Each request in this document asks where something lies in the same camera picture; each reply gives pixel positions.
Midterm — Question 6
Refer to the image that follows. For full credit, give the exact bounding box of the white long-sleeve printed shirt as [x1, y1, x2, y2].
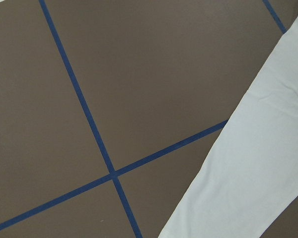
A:
[159, 16, 298, 238]

